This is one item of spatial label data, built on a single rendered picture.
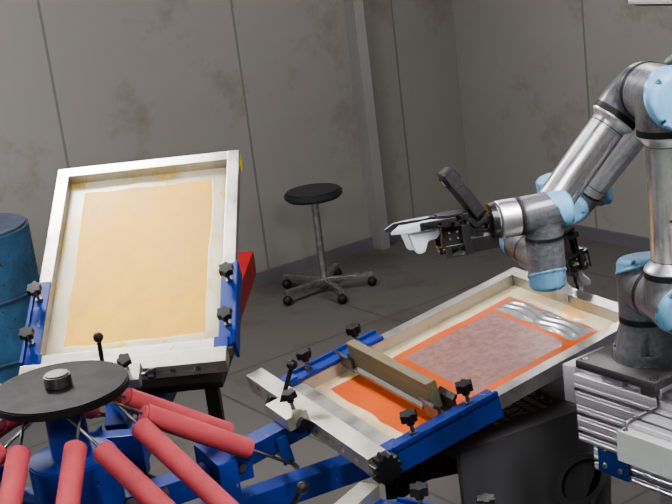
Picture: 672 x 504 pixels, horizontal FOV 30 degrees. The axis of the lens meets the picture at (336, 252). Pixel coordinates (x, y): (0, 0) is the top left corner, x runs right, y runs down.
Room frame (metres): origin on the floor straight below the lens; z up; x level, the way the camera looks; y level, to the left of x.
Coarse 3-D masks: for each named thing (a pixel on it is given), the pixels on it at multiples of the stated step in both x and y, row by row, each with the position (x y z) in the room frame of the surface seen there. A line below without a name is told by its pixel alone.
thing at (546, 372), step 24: (480, 288) 3.43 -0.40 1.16; (504, 288) 3.46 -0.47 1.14; (528, 288) 3.40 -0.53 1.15; (432, 312) 3.36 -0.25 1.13; (456, 312) 3.38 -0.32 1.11; (600, 312) 3.11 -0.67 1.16; (384, 336) 3.30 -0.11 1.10; (408, 336) 3.31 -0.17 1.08; (600, 336) 2.94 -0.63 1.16; (552, 360) 2.89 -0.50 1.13; (312, 384) 3.18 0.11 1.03; (504, 384) 2.83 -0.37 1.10; (528, 384) 2.83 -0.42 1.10; (336, 408) 2.96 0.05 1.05; (360, 432) 2.80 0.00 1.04
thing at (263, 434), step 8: (272, 424) 2.86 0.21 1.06; (280, 424) 2.85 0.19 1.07; (256, 432) 2.85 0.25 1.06; (264, 432) 2.83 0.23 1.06; (272, 432) 2.82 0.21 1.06; (280, 432) 2.82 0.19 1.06; (288, 432) 2.83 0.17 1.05; (296, 432) 2.84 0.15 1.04; (304, 432) 2.85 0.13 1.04; (256, 440) 2.80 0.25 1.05; (264, 440) 2.80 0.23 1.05; (272, 440) 2.81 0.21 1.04; (288, 440) 2.83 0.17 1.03; (296, 440) 2.84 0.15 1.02; (256, 448) 2.79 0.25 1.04; (264, 448) 2.80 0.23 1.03; (272, 448) 2.81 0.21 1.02; (256, 456) 2.79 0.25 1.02; (264, 456) 2.80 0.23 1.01
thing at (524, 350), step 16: (512, 336) 3.15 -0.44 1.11; (528, 336) 3.12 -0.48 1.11; (544, 336) 3.10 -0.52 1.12; (560, 336) 3.07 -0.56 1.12; (480, 352) 3.11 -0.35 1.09; (496, 352) 3.08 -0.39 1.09; (512, 352) 3.06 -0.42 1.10; (528, 352) 3.03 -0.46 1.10; (544, 352) 3.01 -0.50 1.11; (560, 352) 2.99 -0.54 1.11; (464, 368) 3.05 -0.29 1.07; (480, 368) 3.02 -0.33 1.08; (496, 368) 3.00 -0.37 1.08; (512, 368) 2.97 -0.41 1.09; (528, 368) 2.95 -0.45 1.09; (448, 384) 2.98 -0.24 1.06; (480, 384) 2.94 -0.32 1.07; (496, 384) 2.91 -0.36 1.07; (400, 400) 2.97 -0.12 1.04; (464, 400) 2.88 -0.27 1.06; (384, 416) 2.91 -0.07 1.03
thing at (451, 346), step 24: (480, 312) 3.35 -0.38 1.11; (552, 312) 3.22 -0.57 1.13; (432, 336) 3.29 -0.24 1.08; (456, 336) 3.24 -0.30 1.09; (480, 336) 3.20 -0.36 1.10; (504, 336) 3.16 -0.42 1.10; (408, 360) 3.18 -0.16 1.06; (432, 360) 3.14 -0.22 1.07; (456, 360) 3.10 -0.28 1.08; (360, 384) 3.12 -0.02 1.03
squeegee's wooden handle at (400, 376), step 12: (348, 348) 3.16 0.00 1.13; (360, 348) 3.11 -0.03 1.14; (372, 348) 3.09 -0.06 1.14; (360, 360) 3.11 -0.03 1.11; (372, 360) 3.04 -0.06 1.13; (384, 360) 3.00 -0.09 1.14; (372, 372) 3.07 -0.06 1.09; (384, 372) 3.00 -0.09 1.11; (396, 372) 2.93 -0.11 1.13; (408, 372) 2.89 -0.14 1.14; (396, 384) 2.96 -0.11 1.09; (408, 384) 2.89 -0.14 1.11; (420, 384) 2.83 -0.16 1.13; (432, 384) 2.81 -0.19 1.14; (420, 396) 2.85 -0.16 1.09; (432, 396) 2.81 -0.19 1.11
